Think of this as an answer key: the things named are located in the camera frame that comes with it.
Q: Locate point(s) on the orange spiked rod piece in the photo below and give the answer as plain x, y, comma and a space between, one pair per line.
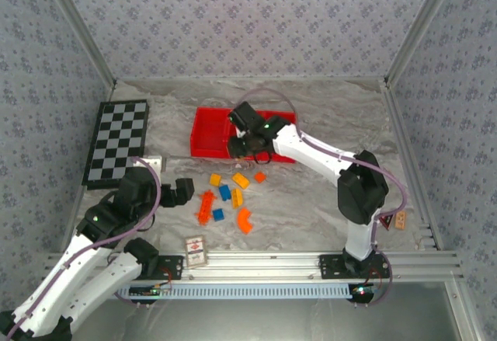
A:
206, 207

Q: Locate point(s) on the yellow long lego brick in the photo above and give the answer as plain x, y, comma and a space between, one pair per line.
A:
240, 180

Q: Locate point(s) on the yellow square lego brick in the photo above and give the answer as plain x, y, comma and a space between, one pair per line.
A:
215, 179

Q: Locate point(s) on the blue lego brick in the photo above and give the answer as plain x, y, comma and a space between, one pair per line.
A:
224, 192
218, 214

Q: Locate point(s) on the yellow half-round lego piece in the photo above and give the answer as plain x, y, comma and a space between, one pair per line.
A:
237, 198

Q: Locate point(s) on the orange curved lego piece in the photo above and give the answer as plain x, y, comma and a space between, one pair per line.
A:
244, 221

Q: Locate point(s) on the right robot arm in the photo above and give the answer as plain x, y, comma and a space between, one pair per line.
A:
318, 154

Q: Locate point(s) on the small orange lego brick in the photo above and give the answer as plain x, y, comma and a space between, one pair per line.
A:
259, 177

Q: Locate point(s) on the playing card box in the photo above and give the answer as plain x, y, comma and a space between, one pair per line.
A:
196, 251

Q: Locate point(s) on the black and grey chessboard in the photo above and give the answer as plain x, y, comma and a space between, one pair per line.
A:
116, 139

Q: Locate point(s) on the left circuit board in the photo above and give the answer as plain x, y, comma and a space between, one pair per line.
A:
149, 290

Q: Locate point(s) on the circuit board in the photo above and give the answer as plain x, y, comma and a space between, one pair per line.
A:
149, 290
364, 289

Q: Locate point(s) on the grey metal sheet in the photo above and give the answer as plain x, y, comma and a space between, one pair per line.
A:
248, 321

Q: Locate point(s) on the red and black triangular block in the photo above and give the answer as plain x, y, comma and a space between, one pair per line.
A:
387, 223

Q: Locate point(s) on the tan wooden block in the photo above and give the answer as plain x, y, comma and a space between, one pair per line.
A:
401, 220

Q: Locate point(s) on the right circuit board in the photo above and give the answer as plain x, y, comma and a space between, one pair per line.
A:
364, 289

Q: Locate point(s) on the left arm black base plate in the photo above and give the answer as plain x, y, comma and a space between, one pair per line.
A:
171, 265

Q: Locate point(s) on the aluminium front rail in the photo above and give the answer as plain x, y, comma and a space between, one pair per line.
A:
252, 264

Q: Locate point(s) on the aluminium side rail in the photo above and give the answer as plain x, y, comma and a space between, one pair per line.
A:
398, 123

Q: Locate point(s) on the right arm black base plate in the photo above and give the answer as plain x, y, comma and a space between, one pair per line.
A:
332, 265

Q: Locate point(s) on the aluminium corner post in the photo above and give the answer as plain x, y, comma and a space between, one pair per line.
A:
419, 26
80, 26

